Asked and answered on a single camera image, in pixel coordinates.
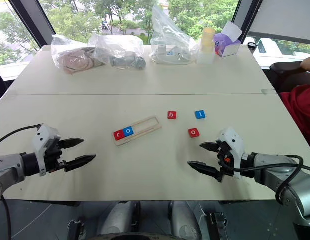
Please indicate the red tile letter o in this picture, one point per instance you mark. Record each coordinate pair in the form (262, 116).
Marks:
(193, 132)

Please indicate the grey window roller blind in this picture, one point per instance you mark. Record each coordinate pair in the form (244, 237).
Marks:
(282, 17)

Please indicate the person in red shirt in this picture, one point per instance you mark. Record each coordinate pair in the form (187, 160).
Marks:
(301, 110)

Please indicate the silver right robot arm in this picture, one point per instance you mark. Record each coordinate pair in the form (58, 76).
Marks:
(275, 166)

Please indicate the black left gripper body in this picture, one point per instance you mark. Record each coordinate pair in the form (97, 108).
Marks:
(54, 156)

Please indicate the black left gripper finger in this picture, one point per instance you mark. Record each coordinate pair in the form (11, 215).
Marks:
(80, 161)
(72, 143)

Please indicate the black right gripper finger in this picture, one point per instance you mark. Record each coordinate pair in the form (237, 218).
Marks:
(209, 146)
(204, 168)

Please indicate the blue tile letter o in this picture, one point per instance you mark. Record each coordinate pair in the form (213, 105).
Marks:
(128, 131)

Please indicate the silver rounded robot leg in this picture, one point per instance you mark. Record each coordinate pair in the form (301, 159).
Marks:
(119, 217)
(183, 220)

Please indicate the red tile letter r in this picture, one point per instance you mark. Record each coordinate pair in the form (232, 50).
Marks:
(118, 135)

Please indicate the black metal bracket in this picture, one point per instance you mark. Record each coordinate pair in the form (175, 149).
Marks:
(216, 225)
(75, 230)

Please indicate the stacked yellow plastic containers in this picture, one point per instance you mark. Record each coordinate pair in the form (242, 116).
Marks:
(207, 43)

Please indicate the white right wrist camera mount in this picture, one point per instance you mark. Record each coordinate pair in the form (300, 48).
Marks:
(233, 141)

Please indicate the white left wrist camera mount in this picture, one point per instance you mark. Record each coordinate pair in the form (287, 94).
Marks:
(42, 136)

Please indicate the blue tile letter t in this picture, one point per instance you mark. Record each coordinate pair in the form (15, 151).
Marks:
(200, 114)

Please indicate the black office chair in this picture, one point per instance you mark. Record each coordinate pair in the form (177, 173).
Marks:
(286, 75)

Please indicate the small black round lid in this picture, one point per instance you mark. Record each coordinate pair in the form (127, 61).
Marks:
(252, 45)

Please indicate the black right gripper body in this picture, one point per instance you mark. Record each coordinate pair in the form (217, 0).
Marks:
(225, 155)

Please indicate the dark rounded robot torso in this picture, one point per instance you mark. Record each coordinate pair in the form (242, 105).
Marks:
(139, 237)

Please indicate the plastic bag with white device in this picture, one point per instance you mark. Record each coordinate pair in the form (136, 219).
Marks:
(167, 42)

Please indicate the purple tissue box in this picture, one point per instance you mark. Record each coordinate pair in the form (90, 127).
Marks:
(226, 45)

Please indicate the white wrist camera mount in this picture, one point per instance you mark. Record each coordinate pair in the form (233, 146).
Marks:
(42, 136)
(233, 141)

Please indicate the wooden letter tray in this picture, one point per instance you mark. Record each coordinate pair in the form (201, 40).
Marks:
(144, 127)

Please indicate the plastic bag with pink cloth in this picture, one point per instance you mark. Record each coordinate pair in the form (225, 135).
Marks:
(74, 58)

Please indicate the red tile letter b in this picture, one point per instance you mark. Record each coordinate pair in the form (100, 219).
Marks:
(172, 115)

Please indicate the plastic bag with grey item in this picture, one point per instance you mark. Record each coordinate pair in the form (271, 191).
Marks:
(122, 56)

